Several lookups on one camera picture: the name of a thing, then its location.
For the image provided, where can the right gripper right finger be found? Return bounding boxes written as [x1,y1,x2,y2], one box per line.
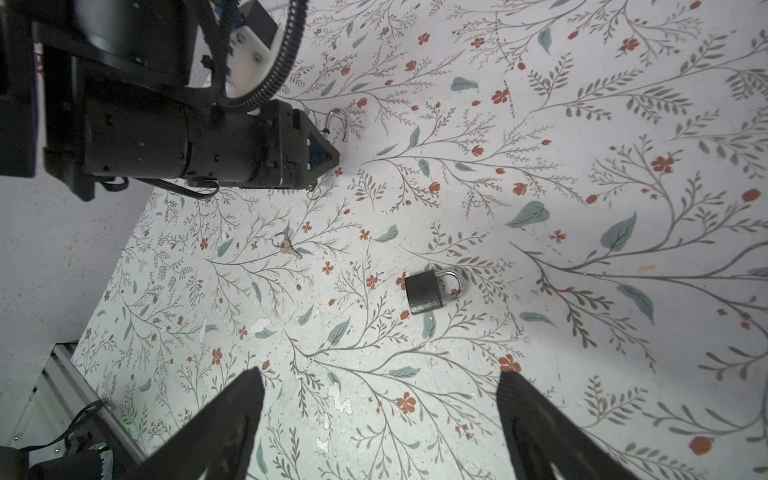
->
[496,372,635,480]

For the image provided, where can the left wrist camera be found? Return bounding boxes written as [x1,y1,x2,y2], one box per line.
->
[226,1,284,98]

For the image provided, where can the silver key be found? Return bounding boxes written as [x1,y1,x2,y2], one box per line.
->
[272,232,303,260]

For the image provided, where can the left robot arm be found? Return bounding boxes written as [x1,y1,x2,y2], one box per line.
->
[1,1,340,201]

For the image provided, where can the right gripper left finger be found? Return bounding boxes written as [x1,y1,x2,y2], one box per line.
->
[124,368,265,479]

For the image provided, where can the black padlock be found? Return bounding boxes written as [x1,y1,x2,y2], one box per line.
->
[404,269,466,314]

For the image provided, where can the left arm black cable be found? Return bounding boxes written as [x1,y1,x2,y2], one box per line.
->
[191,0,310,114]

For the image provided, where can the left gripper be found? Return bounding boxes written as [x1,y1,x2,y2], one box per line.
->
[185,100,339,190]

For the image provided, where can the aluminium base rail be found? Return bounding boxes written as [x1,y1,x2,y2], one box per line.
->
[8,344,146,469]

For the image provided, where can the blue padlock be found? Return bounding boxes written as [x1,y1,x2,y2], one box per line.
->
[308,107,350,169]

